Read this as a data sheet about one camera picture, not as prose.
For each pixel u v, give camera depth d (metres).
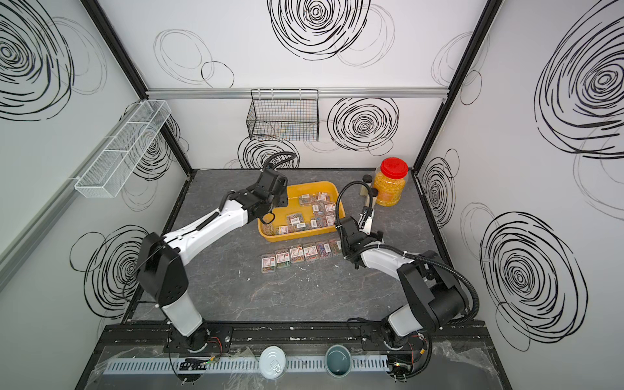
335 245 0.92
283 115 1.24
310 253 0.91
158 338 0.74
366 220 0.77
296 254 0.90
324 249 0.91
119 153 0.71
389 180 0.99
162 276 0.44
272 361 0.66
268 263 0.87
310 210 1.03
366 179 1.05
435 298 0.44
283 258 0.89
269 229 0.94
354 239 0.71
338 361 0.70
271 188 0.65
